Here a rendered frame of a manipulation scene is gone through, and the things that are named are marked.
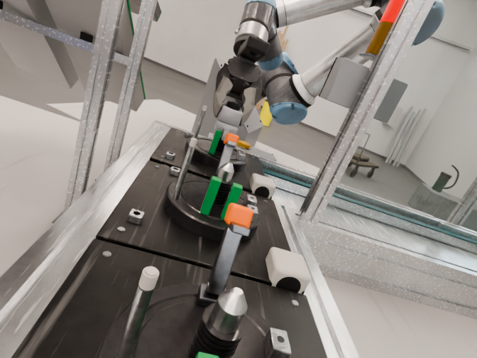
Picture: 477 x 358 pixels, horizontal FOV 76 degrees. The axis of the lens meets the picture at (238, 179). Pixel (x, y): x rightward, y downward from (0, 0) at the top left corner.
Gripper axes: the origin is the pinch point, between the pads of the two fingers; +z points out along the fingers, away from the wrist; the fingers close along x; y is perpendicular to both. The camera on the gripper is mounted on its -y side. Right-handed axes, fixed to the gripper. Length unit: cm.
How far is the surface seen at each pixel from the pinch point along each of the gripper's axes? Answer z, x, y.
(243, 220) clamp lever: 28.1, -0.2, -32.2
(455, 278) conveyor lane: 20, -53, -4
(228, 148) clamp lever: 13.5, 0.0, -12.7
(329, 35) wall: -757, -287, 627
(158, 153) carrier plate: 13.0, 11.0, 0.4
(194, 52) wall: -689, 95, 853
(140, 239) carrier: 30.8, 7.8, -20.6
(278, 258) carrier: 28.8, -8.0, -21.5
